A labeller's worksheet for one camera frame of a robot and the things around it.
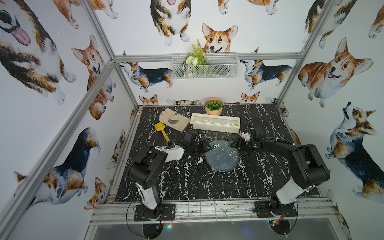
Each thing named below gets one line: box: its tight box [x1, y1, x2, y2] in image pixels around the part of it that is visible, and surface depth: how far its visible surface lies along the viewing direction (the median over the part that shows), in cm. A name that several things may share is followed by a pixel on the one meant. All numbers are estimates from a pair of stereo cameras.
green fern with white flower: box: [185, 39, 207, 67], surface depth 84 cm
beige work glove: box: [158, 108, 191, 132], surface depth 114 cm
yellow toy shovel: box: [154, 122, 171, 143], surface depth 108 cm
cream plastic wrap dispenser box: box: [190, 113, 241, 134], surface depth 106 cm
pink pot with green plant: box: [204, 97, 224, 116], surface depth 105 cm
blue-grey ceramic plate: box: [205, 139, 240, 172], surface depth 94 cm
